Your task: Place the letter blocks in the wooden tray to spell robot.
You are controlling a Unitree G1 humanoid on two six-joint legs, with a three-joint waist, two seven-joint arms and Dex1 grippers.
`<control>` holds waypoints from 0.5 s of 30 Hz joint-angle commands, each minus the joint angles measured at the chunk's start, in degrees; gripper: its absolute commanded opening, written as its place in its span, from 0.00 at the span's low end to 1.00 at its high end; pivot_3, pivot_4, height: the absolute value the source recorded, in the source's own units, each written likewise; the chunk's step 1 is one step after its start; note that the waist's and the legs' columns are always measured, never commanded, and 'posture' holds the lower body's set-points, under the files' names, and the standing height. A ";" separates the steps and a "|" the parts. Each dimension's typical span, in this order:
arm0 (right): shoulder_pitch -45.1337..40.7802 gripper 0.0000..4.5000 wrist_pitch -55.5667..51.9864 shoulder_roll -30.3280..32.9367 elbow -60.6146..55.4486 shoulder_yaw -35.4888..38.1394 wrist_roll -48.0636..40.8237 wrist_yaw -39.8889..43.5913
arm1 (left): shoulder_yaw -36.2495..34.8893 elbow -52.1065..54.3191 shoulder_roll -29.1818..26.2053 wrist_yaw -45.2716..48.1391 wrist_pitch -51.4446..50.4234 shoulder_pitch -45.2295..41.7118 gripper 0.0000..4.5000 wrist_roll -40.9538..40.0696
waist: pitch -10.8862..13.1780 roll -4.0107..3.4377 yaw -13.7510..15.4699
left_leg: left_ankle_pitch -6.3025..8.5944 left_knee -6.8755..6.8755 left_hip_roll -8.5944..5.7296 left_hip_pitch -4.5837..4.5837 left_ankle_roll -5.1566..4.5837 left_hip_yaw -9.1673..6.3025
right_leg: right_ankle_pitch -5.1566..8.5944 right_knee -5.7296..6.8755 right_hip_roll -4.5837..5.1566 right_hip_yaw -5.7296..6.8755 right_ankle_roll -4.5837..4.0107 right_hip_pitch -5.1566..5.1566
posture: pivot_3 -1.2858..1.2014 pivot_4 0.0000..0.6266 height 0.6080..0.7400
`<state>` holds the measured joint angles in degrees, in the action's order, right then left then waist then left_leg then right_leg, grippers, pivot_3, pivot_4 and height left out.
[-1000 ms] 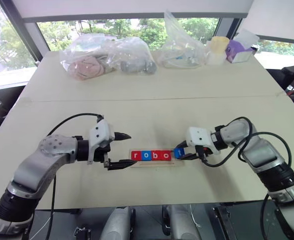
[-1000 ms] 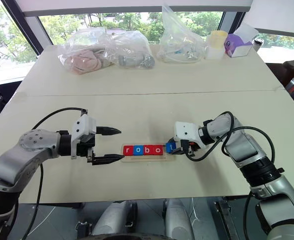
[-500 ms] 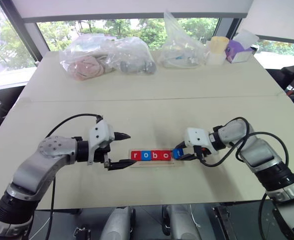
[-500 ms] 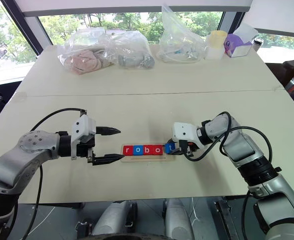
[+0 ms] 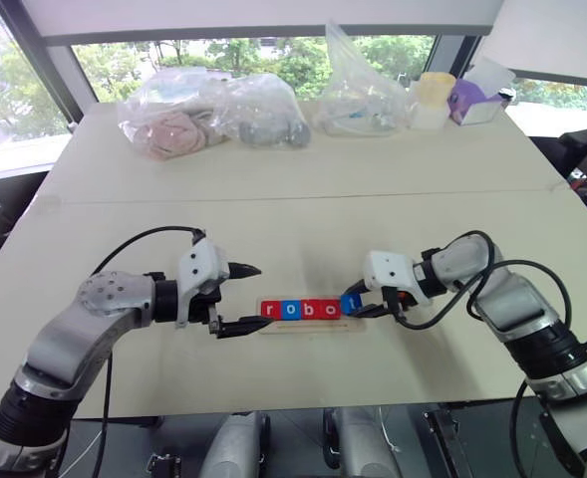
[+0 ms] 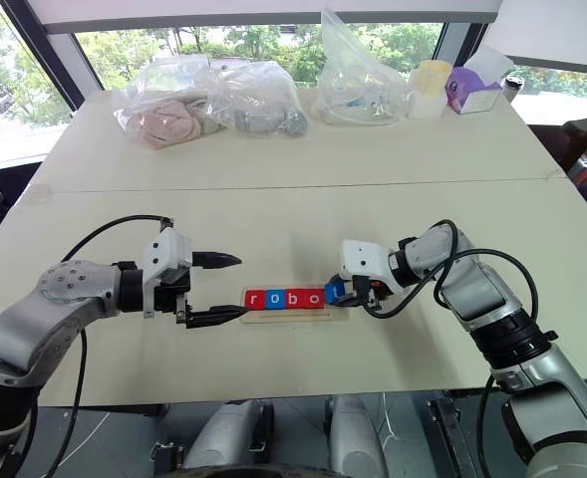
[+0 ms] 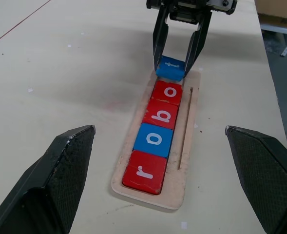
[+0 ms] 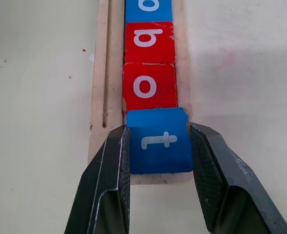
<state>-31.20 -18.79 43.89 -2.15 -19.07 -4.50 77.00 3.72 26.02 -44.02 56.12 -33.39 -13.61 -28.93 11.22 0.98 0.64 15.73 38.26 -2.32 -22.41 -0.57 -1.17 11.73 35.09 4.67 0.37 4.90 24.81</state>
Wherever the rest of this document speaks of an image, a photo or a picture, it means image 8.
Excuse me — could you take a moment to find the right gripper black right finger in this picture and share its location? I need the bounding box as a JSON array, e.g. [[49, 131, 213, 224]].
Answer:
[[189, 122, 287, 234]]

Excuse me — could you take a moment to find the blue letter t block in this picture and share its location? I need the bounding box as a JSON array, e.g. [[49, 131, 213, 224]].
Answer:
[[126, 107, 194, 175]]

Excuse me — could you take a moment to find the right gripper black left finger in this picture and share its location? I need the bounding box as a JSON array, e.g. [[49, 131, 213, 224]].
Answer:
[[64, 124, 132, 234]]

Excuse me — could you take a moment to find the red letter o block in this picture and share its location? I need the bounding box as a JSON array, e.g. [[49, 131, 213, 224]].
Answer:
[[122, 62, 178, 114]]

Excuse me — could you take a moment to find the red letter b block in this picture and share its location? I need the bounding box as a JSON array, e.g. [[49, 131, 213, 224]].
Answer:
[[124, 21, 176, 65]]

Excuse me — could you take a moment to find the blue letter o block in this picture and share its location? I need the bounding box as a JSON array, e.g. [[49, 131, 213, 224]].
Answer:
[[124, 0, 174, 24]]

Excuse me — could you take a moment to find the wooden letter tray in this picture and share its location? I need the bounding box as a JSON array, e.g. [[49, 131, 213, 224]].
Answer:
[[87, 0, 195, 186]]

